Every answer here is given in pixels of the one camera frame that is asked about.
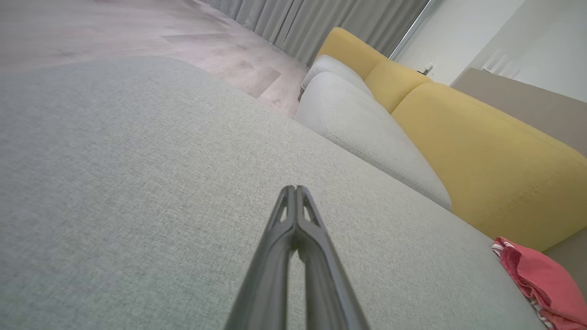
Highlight grey pleated curtain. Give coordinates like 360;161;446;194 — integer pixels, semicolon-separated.
202;0;432;67

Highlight taupe panel behind sofa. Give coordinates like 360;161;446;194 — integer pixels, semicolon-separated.
451;68;587;156

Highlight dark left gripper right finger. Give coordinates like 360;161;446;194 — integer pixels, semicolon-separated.
296;186;371;330

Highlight small yellow sofa back cushion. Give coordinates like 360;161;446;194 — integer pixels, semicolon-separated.
316;27;389;81
365;59;432;114

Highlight small grey sofa cushion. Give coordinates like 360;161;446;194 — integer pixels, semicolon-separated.
300;54;376;99

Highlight wide yellow sofa back cushion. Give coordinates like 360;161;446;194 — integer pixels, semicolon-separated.
391;82;587;253

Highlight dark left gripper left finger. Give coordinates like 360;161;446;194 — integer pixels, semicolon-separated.
223;185;297;330

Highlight long grey sofa seat cushion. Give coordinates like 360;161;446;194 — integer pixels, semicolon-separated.
295;71;454;212

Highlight red shorts with white stripe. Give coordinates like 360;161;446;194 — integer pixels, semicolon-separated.
492;236;587;330

